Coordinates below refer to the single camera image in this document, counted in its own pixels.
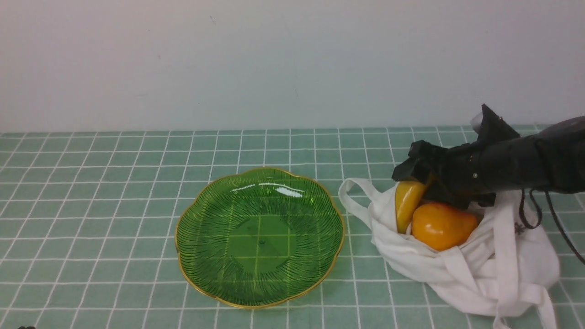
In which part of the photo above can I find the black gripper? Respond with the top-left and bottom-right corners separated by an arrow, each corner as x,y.
392,138 -> 537,210

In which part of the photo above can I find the yellow banana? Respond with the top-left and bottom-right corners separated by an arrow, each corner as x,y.
395,175 -> 434,234

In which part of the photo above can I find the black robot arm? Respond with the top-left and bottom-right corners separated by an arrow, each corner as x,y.
392,115 -> 584,209

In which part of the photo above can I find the orange pear-shaped fruit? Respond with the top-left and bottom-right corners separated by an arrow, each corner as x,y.
411,202 -> 479,251

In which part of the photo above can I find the white cloth bag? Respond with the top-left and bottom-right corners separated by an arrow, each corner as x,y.
338,178 -> 560,329

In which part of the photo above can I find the green glass plate gold rim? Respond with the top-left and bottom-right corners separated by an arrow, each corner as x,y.
174,167 -> 346,309

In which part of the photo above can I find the green checkered tablecloth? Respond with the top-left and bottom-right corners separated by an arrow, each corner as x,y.
0,124 -> 585,329

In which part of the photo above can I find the black cable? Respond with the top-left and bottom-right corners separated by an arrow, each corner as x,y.
519,188 -> 585,265

